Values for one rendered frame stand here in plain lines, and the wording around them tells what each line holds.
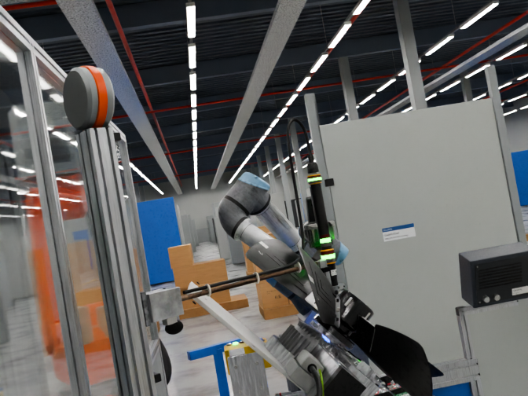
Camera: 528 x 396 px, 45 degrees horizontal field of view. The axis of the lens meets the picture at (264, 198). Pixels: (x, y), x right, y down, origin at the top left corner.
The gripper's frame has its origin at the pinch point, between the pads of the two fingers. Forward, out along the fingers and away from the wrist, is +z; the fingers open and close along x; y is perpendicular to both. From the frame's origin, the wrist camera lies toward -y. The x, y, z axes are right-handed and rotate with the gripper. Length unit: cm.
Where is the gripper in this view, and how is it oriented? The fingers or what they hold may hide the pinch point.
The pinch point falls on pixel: (323, 224)
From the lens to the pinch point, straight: 198.6
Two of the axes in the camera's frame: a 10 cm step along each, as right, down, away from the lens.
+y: 1.7, 9.8, -0.4
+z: 0.8, -0.5, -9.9
